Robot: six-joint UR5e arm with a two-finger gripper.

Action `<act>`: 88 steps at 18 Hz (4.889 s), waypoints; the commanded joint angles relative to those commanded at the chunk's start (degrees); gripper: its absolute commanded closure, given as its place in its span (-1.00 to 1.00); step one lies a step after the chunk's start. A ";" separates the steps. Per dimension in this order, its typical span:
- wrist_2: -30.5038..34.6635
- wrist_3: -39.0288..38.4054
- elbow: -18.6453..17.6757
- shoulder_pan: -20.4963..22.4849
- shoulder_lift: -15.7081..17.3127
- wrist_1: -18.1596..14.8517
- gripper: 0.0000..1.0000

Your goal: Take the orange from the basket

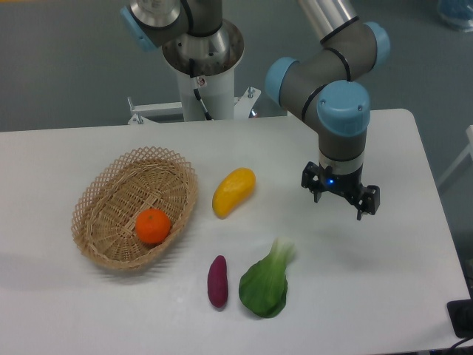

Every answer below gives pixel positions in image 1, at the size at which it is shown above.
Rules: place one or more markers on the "white frame at right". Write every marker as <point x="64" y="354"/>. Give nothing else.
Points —
<point x="458" y="166"/>

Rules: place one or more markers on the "woven wicker basket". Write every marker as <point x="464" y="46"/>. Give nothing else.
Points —
<point x="103" y="222"/>

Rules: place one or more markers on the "orange fruit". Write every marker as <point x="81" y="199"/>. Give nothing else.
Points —
<point x="152" y="226"/>

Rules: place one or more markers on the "black device at edge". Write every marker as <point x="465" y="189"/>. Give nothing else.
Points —
<point x="460" y="314"/>

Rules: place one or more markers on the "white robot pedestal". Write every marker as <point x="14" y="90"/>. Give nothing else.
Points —
<point x="204" y="68"/>

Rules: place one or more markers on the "yellow mango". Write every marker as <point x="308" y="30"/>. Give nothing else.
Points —
<point x="233" y="190"/>

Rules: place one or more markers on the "green bok choy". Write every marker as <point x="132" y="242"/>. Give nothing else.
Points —
<point x="263" y="287"/>

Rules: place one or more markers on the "blue bag in corner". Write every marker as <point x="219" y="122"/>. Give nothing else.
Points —
<point x="456" y="13"/>

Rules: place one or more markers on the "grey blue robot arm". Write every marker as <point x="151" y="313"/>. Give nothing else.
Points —
<point x="322" y="92"/>

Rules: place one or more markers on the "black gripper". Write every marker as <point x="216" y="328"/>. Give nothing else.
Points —
<point x="319" y="180"/>

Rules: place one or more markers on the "purple sweet potato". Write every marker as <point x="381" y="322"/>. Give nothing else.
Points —
<point x="217" y="282"/>

